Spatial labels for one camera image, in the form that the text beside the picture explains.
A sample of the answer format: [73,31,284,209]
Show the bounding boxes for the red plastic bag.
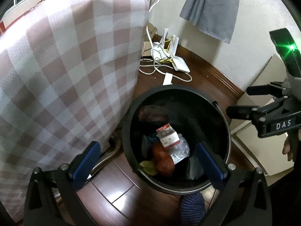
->
[152,144,176,175]

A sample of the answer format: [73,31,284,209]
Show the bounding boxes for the cardboard box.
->
[143,22,158,57]

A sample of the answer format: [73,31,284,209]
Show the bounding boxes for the white cable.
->
[139,0,192,83]

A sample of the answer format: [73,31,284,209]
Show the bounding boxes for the cream bedside cabinet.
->
[232,54,294,177]

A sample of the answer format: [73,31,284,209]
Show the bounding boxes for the blue striped slipper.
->
[180,192,205,226]

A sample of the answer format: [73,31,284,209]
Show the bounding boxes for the white router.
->
[150,28,190,73]

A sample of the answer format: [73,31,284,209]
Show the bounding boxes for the tied grey curtain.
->
[180,0,242,44]

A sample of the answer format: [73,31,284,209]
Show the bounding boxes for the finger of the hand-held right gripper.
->
[246,82,291,97]
[226,106,271,121]

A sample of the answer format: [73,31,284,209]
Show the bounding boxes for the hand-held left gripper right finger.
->
[196,142,273,226]

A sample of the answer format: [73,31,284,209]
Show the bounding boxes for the pink checked tablecloth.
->
[0,0,150,222]

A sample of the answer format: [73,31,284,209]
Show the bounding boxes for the red white small carton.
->
[156,123,181,149]

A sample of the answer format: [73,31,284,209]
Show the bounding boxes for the person's right hand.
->
[282,132,301,163]

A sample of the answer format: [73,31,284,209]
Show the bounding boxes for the black trash bin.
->
[122,85,232,195]

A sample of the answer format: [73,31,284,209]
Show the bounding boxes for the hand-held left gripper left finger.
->
[24,141,101,226]

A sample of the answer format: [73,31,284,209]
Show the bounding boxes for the light blue plastic bag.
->
[143,134,163,150]

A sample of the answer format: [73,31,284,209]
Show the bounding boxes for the clear plastic bag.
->
[174,134,190,159]

